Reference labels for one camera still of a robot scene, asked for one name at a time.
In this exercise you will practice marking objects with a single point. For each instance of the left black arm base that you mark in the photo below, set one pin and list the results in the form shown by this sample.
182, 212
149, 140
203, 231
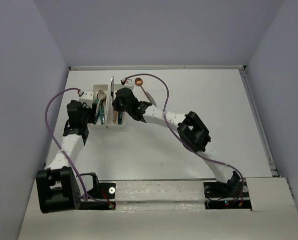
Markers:
101, 200

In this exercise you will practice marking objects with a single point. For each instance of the beige plastic spoon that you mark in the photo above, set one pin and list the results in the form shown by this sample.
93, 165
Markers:
101, 96

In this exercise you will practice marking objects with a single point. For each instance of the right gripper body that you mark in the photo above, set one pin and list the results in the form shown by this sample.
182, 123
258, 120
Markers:
118, 106

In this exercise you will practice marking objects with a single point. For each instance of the white utensil tray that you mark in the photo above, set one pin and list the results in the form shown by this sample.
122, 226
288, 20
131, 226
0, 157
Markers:
110, 113
100, 119

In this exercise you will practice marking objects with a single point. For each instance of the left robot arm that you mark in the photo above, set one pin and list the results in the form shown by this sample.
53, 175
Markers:
59, 187

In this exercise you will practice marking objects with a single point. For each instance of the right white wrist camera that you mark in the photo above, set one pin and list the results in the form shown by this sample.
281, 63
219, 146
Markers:
127, 83

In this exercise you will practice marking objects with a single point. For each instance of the silver spoon green handle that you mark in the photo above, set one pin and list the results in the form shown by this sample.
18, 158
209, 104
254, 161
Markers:
102, 112

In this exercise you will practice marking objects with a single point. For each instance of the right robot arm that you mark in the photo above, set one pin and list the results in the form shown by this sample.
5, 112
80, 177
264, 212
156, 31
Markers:
187, 128

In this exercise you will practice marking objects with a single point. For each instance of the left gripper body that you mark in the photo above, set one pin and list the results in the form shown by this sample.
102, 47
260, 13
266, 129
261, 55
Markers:
89, 114

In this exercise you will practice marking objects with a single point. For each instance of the blue plastic knife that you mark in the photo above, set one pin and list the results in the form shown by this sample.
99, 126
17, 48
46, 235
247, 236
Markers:
120, 118

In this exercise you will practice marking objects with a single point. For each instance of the white right utensil tray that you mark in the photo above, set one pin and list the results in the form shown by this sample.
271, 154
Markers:
110, 113

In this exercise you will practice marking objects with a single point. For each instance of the steel knife pink handle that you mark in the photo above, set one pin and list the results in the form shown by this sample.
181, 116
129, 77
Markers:
112, 91

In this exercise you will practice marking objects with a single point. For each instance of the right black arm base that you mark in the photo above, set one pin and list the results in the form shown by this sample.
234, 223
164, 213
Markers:
219, 197

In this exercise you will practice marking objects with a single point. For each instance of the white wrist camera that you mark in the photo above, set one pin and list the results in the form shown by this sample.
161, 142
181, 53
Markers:
127, 83
86, 98

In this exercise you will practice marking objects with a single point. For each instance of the orange plastic knife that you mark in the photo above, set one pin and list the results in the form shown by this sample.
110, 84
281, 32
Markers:
115, 116

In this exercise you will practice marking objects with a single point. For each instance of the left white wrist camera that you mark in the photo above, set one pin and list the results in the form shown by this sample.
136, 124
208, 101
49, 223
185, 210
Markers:
86, 98

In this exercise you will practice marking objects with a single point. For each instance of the white left utensil tray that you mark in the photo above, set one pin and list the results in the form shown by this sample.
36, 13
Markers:
100, 119

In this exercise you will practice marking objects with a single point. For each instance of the teal plastic spoon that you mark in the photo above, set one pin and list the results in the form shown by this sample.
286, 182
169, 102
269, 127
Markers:
97, 110

